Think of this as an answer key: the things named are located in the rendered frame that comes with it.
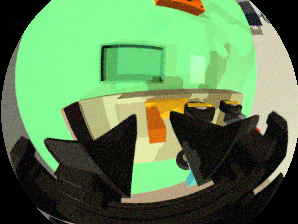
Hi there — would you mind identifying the green tray floor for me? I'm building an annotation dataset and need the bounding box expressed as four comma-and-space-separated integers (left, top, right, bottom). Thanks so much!
102, 47, 161, 81

